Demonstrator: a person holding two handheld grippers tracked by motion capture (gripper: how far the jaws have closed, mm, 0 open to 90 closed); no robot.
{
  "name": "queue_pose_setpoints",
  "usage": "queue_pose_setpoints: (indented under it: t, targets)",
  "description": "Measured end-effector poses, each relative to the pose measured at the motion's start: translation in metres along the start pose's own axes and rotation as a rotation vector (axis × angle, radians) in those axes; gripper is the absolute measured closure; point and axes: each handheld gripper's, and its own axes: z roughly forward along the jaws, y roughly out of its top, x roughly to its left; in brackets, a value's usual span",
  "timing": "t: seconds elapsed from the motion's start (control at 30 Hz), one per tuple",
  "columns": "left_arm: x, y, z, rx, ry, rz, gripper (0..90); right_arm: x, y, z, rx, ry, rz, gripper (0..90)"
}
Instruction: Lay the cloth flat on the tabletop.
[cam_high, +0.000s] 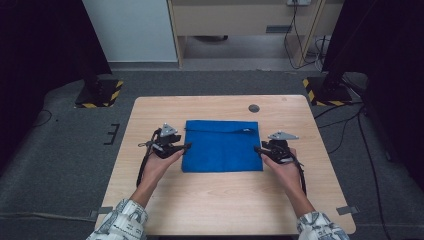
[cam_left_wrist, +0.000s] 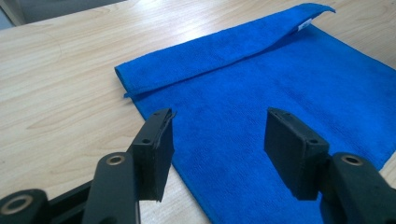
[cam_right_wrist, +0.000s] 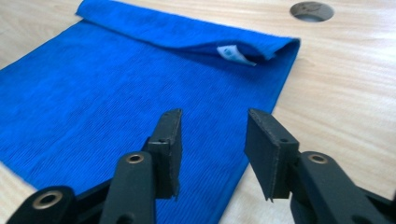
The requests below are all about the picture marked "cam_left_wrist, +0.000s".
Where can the blue towel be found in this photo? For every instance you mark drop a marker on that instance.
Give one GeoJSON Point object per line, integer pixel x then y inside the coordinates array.
{"type": "Point", "coordinates": [249, 87]}

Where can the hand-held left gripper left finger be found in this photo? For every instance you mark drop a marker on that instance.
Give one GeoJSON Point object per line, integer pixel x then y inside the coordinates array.
{"type": "Point", "coordinates": [154, 161]}

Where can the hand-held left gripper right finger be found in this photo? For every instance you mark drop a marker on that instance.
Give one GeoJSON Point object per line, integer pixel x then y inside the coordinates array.
{"type": "Point", "coordinates": [295, 155]}

